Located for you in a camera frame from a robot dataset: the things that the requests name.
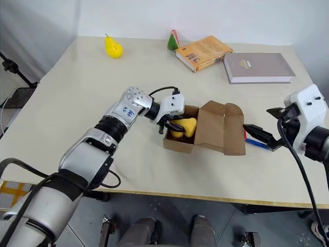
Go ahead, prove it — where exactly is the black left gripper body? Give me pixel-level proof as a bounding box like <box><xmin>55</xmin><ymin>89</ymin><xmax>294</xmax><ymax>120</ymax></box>
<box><xmin>156</xmin><ymin>114</ymin><xmax>174</xmax><ymax>127</ymax></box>

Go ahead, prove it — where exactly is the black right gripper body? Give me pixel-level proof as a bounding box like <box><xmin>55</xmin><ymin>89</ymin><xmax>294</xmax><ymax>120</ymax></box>
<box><xmin>277</xmin><ymin>114</ymin><xmax>302</xmax><ymax>155</ymax></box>

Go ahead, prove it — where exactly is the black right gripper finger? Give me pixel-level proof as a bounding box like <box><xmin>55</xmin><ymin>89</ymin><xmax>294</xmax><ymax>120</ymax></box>
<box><xmin>266</xmin><ymin>106</ymin><xmax>286</xmax><ymax>119</ymax></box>
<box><xmin>242</xmin><ymin>124</ymin><xmax>284</xmax><ymax>152</ymax></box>

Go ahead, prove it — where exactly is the blue pen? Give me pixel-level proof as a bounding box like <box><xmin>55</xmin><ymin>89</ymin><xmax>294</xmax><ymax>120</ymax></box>
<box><xmin>245</xmin><ymin>138</ymin><xmax>273</xmax><ymax>152</ymax></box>

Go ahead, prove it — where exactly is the yellow pear-shaped soft item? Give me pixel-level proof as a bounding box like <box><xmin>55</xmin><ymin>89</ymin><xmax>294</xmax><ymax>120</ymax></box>
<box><xmin>168</xmin><ymin>117</ymin><xmax>198</xmax><ymax>140</ymax></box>

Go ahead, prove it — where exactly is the brown cardboard box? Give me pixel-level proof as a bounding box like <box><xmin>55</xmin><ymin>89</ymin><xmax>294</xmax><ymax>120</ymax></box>
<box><xmin>163</xmin><ymin>100</ymin><xmax>247</xmax><ymax>156</ymax></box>

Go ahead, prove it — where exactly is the grey hardcover book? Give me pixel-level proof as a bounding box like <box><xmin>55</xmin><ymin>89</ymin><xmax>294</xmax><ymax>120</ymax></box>
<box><xmin>223</xmin><ymin>52</ymin><xmax>297</xmax><ymax>85</ymax></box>

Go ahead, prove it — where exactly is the orange hardcover book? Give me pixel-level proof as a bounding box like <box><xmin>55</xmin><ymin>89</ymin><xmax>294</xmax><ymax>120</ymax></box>
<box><xmin>175</xmin><ymin>35</ymin><xmax>234</xmax><ymax>74</ymax></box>

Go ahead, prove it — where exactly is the toy watermelon slice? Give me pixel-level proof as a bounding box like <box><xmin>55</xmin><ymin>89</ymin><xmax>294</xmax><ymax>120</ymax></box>
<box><xmin>167</xmin><ymin>29</ymin><xmax>181</xmax><ymax>50</ymax></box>

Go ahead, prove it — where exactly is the glossy yellow toy pear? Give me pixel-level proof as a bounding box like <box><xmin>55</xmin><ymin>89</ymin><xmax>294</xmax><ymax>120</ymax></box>
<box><xmin>103</xmin><ymin>33</ymin><xmax>124</xmax><ymax>59</ymax></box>

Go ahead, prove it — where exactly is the white sneaker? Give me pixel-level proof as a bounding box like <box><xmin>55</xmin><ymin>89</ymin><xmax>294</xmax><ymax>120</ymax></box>
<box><xmin>310</xmin><ymin>220</ymin><xmax>329</xmax><ymax>244</ymax></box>

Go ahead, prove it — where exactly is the metal stand foot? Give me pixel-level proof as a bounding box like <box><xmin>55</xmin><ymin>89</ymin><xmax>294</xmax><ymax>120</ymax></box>
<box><xmin>241</xmin><ymin>231</ymin><xmax>261</xmax><ymax>247</ymax></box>
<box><xmin>100</xmin><ymin>214</ymin><xmax>118</xmax><ymax>247</ymax></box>

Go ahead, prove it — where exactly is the black tripod stand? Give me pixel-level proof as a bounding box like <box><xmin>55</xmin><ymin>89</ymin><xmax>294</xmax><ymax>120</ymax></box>
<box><xmin>0</xmin><ymin>50</ymin><xmax>40</xmax><ymax>89</ymax></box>

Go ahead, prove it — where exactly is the yellow striped grey panel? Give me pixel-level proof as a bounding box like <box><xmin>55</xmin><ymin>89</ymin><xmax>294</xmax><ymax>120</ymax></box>
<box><xmin>0</xmin><ymin>180</ymin><xmax>34</xmax><ymax>209</ymax></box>

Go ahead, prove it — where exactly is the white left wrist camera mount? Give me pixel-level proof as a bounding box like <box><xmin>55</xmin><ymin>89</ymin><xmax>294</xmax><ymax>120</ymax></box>
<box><xmin>154</xmin><ymin>94</ymin><xmax>186</xmax><ymax>122</ymax></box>

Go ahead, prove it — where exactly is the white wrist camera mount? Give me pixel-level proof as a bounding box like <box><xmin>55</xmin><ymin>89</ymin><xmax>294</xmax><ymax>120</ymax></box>
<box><xmin>154</xmin><ymin>94</ymin><xmax>186</xmax><ymax>122</ymax></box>
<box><xmin>283</xmin><ymin>84</ymin><xmax>329</xmax><ymax>155</ymax></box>

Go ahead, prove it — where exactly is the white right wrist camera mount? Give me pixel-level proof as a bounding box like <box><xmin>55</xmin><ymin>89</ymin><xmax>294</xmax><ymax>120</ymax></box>
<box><xmin>283</xmin><ymin>84</ymin><xmax>329</xmax><ymax>155</ymax></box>

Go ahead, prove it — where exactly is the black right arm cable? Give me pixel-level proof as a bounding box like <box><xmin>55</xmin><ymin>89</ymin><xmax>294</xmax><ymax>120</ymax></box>
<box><xmin>277</xmin><ymin>113</ymin><xmax>329</xmax><ymax>247</ymax></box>

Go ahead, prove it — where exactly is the black table frame bar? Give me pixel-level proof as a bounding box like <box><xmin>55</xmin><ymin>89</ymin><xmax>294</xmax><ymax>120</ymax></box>
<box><xmin>86</xmin><ymin>191</ymin><xmax>110</xmax><ymax>203</ymax></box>
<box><xmin>242</xmin><ymin>204</ymin><xmax>313</xmax><ymax>220</ymax></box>

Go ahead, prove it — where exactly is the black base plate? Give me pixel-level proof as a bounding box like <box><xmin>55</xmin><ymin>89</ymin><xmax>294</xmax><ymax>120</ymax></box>
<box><xmin>3</xmin><ymin>86</ymin><xmax>37</xmax><ymax>109</ymax></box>

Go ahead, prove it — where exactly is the white cable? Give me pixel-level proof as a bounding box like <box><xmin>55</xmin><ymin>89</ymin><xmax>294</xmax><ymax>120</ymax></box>
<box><xmin>0</xmin><ymin>92</ymin><xmax>14</xmax><ymax>140</ymax></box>

